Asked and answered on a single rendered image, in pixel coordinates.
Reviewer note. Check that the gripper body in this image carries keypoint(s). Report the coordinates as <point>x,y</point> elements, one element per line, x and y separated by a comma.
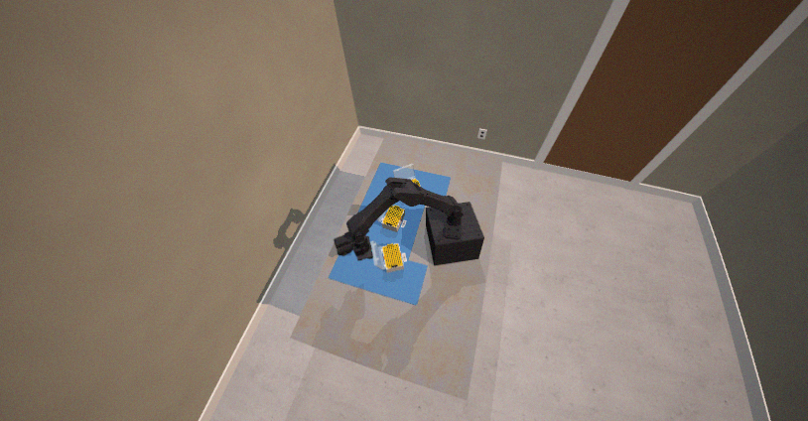
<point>367,250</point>

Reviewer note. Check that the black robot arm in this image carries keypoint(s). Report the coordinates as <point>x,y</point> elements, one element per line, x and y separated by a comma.
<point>407,192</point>

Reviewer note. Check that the blue flat mat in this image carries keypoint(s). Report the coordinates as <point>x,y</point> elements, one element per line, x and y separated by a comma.
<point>403,285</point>

